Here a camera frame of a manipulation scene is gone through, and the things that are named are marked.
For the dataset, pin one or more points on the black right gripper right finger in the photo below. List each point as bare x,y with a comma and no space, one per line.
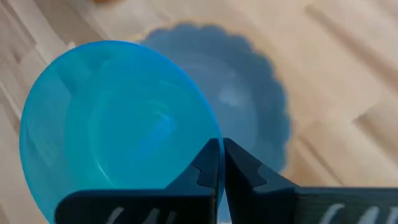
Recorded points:
280,205

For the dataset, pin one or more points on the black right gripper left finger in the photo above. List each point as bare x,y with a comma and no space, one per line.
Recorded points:
174,205

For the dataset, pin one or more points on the translucent blue plastic bowl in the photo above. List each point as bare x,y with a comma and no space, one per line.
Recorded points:
109,124

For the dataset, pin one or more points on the grey-blue scalloped plate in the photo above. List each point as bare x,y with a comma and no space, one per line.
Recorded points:
236,93

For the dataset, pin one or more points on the orange-brown flat pouch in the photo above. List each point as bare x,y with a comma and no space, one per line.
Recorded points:
104,1

